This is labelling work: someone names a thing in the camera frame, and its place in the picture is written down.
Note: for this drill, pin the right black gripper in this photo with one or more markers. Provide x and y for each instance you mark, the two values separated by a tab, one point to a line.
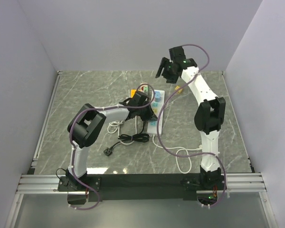
165	63

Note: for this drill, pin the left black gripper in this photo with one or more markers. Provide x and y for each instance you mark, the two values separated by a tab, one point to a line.
150	115

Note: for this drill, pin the beige red-socket power strip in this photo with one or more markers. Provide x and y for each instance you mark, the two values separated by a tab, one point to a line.
141	86

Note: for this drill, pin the white multicolour power strip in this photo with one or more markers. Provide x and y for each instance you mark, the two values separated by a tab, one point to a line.
156	107

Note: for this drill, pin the yellow USB charger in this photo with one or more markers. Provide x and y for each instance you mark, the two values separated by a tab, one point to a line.
178	89

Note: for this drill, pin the teal USB charger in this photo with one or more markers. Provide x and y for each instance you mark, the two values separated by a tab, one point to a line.
157	97

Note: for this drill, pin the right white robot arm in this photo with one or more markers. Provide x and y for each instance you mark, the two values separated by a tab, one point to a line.
209	116

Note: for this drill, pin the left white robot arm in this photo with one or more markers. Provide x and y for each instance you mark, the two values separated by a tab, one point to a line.
86	126

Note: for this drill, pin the yellow cube adapter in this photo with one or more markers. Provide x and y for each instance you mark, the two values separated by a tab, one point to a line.
133	91

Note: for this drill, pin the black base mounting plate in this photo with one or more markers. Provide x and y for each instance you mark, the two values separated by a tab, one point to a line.
151	186

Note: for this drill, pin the aluminium rail frame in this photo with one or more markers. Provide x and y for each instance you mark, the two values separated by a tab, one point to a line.
37	203

